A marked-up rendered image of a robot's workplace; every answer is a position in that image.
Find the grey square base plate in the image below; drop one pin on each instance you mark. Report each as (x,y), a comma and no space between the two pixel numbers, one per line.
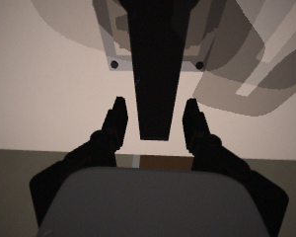
(191,63)

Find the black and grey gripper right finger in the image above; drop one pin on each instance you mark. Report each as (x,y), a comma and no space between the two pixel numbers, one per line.
(210,156)

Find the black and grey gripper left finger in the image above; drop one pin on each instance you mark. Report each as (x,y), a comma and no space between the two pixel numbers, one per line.
(97,152)

